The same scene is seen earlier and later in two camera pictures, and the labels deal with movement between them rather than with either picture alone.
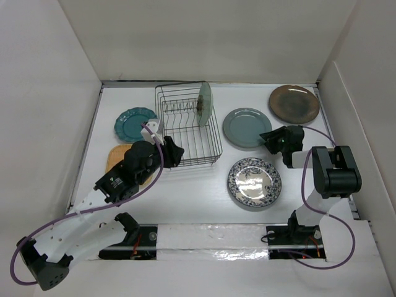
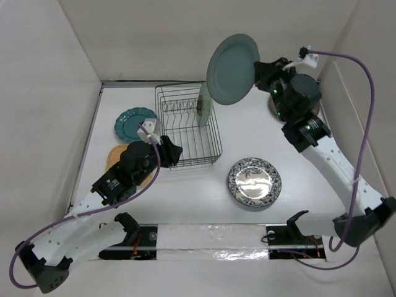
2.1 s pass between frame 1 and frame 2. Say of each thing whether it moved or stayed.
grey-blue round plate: moved
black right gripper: moved
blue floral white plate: stayed
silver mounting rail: stayed
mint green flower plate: stayed
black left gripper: stayed
